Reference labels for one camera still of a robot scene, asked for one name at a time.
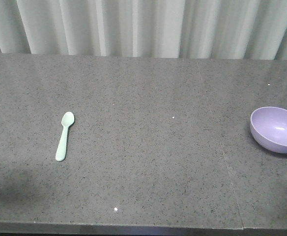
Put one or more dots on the purple plastic bowl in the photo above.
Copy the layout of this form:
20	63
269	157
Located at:
268	126

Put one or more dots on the mint green plastic spoon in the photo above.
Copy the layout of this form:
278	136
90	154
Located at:
66	121

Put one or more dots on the white pleated curtain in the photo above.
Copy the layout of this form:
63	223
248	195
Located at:
196	29

